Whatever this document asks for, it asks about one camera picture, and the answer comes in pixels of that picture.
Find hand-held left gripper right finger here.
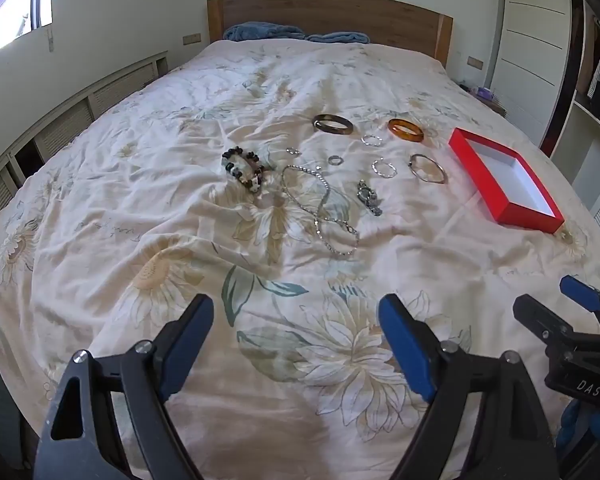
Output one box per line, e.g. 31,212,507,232
377,293,556,480

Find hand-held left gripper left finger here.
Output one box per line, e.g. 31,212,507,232
32,294,215,480

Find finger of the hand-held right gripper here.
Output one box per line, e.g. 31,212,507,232
559,275,600,336
512,294,576,348

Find red cardboard box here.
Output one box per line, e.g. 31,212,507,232
448,128,566,234

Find silver chain necklace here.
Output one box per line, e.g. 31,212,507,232
280,162,361,257

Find thin silver bangle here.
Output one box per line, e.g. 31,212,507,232
408,153,448,185

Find black beaded bracelet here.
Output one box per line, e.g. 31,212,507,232
222,146,267,194

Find white shelf unit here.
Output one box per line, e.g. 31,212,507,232
565,100,600,241

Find wooden nightstand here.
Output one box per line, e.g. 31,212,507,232
472,87,508,118

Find amber bangle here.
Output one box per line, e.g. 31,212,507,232
387,118,426,144

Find hanging clothes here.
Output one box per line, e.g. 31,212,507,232
575,15,600,136

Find dark brown bangle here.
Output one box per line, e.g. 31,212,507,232
312,114,355,136

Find white wardrobe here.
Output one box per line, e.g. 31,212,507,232
485,0,573,136

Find small blue towel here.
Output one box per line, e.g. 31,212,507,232
306,31,371,45

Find large blue blanket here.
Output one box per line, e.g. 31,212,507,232
223,21,308,42

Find wooden headboard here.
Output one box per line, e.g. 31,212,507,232
206,0,454,68

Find dark red door frame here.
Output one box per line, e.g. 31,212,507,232
539,0,586,158

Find white louvered wall cabinet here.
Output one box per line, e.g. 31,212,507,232
0,50,170,201

